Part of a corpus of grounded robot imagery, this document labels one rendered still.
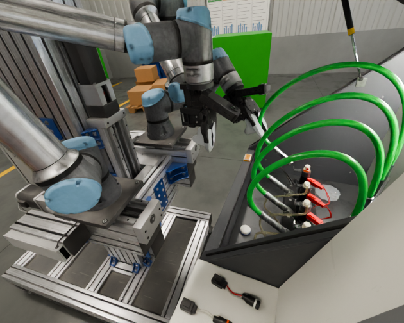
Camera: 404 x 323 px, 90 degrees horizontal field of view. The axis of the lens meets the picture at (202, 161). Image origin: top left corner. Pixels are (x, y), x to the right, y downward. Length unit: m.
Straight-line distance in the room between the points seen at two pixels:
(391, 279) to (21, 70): 1.01
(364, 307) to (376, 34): 7.34
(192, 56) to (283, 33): 6.63
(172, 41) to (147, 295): 1.35
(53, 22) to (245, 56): 3.49
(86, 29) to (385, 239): 0.65
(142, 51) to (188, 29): 0.11
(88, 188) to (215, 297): 0.40
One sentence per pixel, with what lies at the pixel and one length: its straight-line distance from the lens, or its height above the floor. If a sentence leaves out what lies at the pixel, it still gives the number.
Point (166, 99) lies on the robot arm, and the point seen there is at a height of 1.23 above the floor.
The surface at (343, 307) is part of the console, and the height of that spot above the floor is 1.22.
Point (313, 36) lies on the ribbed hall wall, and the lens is 7.17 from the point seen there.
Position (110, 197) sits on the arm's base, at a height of 1.06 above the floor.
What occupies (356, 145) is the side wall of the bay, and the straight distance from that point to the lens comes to 1.08.
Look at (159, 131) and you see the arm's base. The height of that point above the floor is 1.08.
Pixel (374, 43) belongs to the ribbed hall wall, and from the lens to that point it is 7.55.
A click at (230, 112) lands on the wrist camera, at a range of 0.54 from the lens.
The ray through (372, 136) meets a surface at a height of 1.32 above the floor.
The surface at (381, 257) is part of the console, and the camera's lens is 0.32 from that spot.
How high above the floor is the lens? 1.53
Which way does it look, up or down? 35 degrees down
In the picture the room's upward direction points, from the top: 6 degrees counter-clockwise
